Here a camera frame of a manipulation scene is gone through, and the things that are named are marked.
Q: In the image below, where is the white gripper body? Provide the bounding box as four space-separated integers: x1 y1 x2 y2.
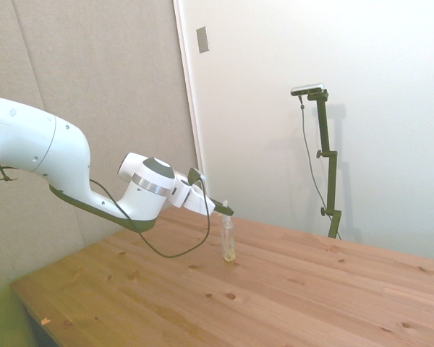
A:
167 175 217 215

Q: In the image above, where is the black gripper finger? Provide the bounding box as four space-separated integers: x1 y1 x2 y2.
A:
205 196 236 218

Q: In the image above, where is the clear sanitizer pump bottle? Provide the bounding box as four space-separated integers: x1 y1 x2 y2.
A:
219 199 237 262

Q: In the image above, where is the white vertical trim strip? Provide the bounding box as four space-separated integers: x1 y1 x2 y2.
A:
172 0 205 175

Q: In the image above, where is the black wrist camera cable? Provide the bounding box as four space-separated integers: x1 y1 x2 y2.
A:
88 173 213 259

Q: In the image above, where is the black jointed camera stand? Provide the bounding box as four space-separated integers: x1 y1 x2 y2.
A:
306 91 344 240

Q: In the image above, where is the grey stereo camera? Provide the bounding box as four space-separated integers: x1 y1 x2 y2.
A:
289 82 327 98

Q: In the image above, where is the grey wall plate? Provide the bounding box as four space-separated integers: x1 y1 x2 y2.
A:
195 25 211 55

